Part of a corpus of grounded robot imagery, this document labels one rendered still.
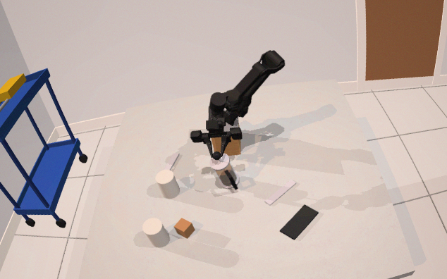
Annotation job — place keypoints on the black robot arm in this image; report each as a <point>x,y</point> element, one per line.
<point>237,100</point>

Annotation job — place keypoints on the grey cylinder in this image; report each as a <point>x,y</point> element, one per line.
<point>156,232</point>
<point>167,184</point>

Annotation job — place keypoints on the black flat rectangular mat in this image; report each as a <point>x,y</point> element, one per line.
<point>299,222</point>

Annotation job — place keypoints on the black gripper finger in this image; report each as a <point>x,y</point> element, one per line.
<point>206,140</point>
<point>225,139</point>

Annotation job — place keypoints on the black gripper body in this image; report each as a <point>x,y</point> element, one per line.
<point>196,135</point>

